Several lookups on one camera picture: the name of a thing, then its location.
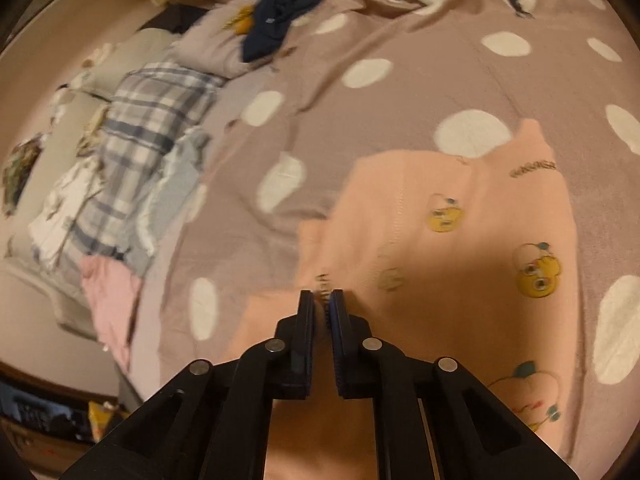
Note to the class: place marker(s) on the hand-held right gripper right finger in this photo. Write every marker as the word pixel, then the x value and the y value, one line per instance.
pixel 336 322

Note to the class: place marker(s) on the pale pink cloth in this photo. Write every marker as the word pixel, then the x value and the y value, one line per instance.
pixel 112 300

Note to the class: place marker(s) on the mauve folded cloth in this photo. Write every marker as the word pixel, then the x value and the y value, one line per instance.
pixel 215 45

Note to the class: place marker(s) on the navy blue cloth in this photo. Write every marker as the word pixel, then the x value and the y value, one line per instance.
pixel 272 25

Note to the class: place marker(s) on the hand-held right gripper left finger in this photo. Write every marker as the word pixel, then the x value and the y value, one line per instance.
pixel 304 325

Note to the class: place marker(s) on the grey plaid cloth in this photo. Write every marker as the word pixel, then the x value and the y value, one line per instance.
pixel 145 115

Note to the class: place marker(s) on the light blue frayed cloth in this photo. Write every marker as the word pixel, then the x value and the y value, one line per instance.
pixel 175 175

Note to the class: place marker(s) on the mauve polka dot blanket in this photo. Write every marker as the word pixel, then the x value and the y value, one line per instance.
pixel 400 110

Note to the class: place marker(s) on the peach cartoon print garment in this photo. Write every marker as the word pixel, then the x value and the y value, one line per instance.
pixel 450 270

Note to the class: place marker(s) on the floral printed cloth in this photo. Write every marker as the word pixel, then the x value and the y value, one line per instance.
pixel 20 170

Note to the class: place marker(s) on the white lacy cloth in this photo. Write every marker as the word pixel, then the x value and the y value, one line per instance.
pixel 65 210

